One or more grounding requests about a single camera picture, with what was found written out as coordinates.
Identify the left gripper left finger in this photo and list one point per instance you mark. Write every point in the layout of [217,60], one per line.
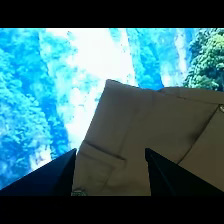
[53,177]

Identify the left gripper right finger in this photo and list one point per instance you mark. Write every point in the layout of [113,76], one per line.
[173,180]

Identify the beige pants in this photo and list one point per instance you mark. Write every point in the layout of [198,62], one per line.
[146,126]

